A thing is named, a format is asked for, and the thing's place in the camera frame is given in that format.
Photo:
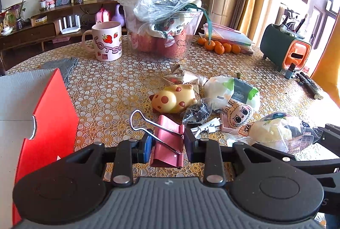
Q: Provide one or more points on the yellow spotted pig toy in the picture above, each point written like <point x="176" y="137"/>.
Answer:
<point x="173" y="99"/>

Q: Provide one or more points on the grey folded cloth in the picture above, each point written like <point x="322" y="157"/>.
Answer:
<point x="65" y="66"/>

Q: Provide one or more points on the green orange desk organizer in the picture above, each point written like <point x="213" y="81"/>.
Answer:
<point x="284" y="48"/>

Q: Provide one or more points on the black remote control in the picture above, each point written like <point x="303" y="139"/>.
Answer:
<point x="309" y="85"/>

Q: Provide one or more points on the white green tissue pack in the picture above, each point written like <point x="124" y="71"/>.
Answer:
<point x="221" y="89"/>

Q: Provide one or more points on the cartoon face figure toy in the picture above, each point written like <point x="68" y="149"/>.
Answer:
<point x="235" y="115"/>

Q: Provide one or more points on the crumpled snack wrapper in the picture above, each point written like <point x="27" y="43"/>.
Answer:
<point x="180" y="76"/>

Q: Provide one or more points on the stack of plastic folders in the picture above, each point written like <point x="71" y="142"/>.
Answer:
<point x="225" y="34"/>

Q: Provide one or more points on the wooden tv cabinet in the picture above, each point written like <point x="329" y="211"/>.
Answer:
<point x="47" y="25"/>

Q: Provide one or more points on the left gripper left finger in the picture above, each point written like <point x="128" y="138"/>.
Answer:
<point x="126" y="154"/>

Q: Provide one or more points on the bagged yellow bread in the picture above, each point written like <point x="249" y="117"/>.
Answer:
<point x="279" y="131"/>

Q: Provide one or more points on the white router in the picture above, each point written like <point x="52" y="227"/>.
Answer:
<point x="69" y="25"/>

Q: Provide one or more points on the pink strawberry mug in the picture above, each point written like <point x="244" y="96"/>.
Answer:
<point x="107" y="41"/>

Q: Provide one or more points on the plastic bag of apples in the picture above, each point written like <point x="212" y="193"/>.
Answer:
<point x="161" y="29"/>

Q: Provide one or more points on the purple vase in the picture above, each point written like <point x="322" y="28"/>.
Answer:
<point x="118" y="17"/>

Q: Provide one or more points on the small bag of dark items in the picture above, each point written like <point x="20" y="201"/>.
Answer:
<point x="199" y="112"/>

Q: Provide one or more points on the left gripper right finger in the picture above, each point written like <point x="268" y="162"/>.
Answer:
<point x="208" y="152"/>

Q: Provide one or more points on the orange tangerine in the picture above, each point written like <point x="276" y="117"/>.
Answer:
<point x="209" y="45"/>
<point x="236" y="49"/>
<point x="219" y="49"/>
<point x="227" y="47"/>

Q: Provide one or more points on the red cardboard box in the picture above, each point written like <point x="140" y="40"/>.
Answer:
<point x="38" y="127"/>

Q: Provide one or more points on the pink binder clip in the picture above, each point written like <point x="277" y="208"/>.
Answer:
<point x="164" y="146"/>

